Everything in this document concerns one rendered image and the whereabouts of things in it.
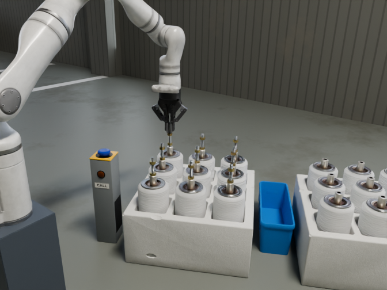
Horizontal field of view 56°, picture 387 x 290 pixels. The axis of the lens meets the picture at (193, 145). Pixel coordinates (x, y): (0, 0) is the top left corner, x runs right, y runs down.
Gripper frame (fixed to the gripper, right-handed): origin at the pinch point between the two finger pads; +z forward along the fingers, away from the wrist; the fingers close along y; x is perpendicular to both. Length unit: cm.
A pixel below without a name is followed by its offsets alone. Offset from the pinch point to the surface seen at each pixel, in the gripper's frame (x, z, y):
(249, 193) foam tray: 10.0, 17.6, -29.9
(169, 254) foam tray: 31.0, 30.1, -7.5
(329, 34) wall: -156, -22, -75
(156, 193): 27.7, 11.4, -2.7
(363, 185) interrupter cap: 11, 10, -65
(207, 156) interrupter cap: -0.8, 10.3, -13.9
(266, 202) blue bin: -11, 33, -37
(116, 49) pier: -247, 8, 117
